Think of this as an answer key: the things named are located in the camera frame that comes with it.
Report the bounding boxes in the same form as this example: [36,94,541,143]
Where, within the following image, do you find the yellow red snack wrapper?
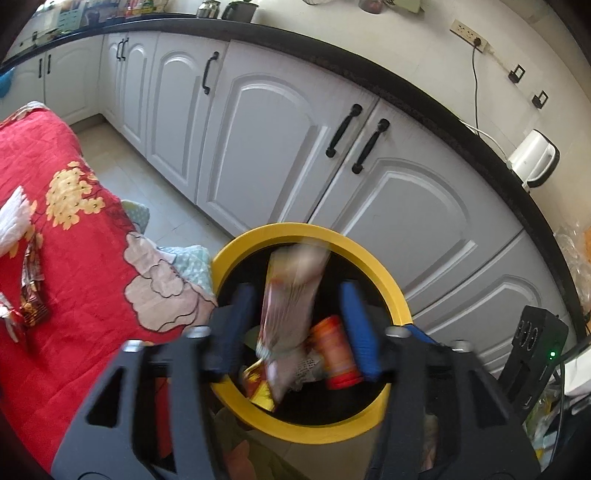
[242,362,279,412]

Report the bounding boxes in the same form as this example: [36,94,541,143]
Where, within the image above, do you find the beige wall power outlet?
[450,19,490,52]

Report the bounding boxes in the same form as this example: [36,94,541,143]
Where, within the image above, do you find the yellow-rimmed trash bin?
[210,222,414,446]

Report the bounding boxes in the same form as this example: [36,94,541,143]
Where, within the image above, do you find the clear plastic bags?
[554,222,591,305]

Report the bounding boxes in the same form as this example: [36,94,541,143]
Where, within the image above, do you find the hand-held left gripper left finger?
[51,282,257,480]

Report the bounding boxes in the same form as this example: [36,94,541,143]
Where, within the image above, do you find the white lower kitchen cabinets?
[0,32,573,374]

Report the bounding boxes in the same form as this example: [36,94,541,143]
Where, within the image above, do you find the white electric kettle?
[508,129,560,188]

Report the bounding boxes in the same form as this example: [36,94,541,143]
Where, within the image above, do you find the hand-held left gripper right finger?
[339,281,542,480]

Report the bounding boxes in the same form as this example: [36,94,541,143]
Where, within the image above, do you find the purple foil snack wrapper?
[18,240,46,305]

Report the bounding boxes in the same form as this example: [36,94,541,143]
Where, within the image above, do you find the white brown-edged packet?
[256,244,331,403]

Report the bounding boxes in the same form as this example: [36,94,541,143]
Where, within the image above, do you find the dark lidded pot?
[222,0,257,23]

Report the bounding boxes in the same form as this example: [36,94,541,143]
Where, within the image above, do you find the red orange snack canister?
[308,316,363,389]

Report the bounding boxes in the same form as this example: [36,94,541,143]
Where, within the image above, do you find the black power cable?
[470,45,482,132]

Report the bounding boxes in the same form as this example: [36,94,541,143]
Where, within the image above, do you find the light green dotted cloth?
[121,199,214,289]

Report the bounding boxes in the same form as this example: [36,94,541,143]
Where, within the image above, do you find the black kitchen countertop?
[0,17,589,333]

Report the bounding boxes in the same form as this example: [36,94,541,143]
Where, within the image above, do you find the red floral blanket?
[0,102,218,472]

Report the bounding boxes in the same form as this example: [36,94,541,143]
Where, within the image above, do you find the twisted white plastic bag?
[0,185,38,256]

